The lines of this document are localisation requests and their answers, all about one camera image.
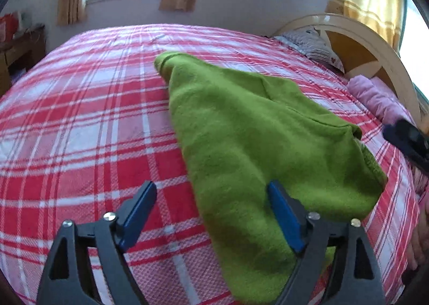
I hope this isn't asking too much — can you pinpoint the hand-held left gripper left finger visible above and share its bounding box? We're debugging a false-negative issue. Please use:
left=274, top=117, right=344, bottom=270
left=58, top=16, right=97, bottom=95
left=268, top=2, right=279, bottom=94
left=36, top=181, right=158, bottom=305

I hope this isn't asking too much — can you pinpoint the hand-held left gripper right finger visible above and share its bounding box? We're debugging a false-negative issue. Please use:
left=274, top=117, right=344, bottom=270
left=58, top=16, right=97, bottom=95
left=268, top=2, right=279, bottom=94
left=267, top=180, right=387, bottom=305

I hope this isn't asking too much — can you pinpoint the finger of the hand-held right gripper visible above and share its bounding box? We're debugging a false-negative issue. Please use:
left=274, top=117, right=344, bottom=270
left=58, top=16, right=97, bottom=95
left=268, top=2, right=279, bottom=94
left=382, top=119, right=429, bottom=177

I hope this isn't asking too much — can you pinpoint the green fleece cloth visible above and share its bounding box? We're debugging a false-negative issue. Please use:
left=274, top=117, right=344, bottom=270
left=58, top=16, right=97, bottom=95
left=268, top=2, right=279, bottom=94
left=153, top=52, right=389, bottom=304

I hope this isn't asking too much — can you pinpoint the person's right hand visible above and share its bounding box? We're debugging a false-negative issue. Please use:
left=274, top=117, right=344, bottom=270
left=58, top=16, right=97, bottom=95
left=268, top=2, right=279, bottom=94
left=405, top=204, right=429, bottom=272

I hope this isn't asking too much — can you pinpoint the pink rolled blanket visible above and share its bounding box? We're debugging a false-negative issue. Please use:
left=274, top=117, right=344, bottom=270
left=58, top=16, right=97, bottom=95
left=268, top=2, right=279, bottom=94
left=347, top=75, right=420, bottom=125

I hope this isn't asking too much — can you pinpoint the bright side window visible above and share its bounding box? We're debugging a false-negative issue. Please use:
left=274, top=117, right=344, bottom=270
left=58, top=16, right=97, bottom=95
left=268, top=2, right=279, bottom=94
left=398, top=0, right=429, bottom=99

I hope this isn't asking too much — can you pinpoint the cream and wood headboard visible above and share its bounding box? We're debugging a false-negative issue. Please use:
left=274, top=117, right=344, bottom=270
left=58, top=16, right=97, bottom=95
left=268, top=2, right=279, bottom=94
left=271, top=13, right=423, bottom=122

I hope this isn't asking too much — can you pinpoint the red plaid bed sheet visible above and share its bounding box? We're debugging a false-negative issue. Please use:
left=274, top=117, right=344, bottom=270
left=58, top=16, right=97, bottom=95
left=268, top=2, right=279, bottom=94
left=0, top=23, right=423, bottom=305

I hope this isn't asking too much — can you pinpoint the striped printed pillow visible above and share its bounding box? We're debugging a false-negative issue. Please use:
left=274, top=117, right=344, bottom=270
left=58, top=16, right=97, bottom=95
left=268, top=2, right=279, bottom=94
left=279, top=26, right=346, bottom=74

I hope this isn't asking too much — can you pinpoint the brown wooden desk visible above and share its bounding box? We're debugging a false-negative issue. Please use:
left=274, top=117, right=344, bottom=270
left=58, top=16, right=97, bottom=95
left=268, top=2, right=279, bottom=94
left=0, top=24, right=47, bottom=98

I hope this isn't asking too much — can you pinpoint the red gift bag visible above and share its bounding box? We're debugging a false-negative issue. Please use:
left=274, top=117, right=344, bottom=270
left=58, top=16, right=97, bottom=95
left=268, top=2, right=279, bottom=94
left=0, top=13, right=19, bottom=41

